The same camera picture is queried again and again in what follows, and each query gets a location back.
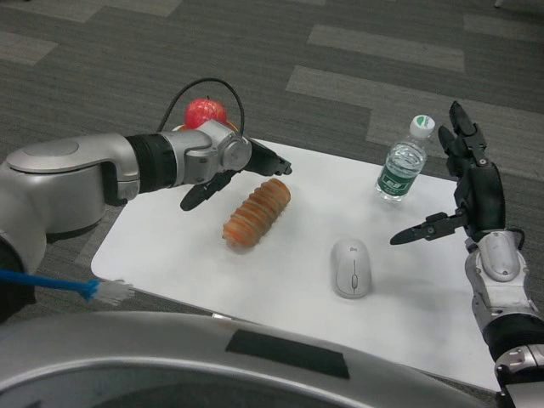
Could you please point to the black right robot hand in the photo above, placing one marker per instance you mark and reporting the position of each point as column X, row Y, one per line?
column 482, row 197

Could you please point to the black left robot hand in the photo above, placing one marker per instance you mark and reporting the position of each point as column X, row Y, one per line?
column 265, row 159

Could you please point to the brown ridged bread roll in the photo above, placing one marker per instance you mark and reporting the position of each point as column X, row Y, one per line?
column 257, row 214

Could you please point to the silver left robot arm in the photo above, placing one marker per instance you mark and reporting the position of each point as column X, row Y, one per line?
column 64, row 183

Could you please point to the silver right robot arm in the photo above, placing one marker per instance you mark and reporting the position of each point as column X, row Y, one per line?
column 497, row 276

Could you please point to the orange round plate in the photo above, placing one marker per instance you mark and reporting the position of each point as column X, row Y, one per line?
column 233, row 126

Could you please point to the red apple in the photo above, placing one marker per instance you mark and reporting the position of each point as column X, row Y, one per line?
column 206, row 110

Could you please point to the clear green-label water bottle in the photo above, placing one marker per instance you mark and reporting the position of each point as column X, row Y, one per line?
column 399, row 166

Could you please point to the white computer mouse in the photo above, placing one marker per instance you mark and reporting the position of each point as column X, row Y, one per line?
column 352, row 270

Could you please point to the silver robot chest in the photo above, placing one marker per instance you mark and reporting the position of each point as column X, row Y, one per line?
column 127, row 340

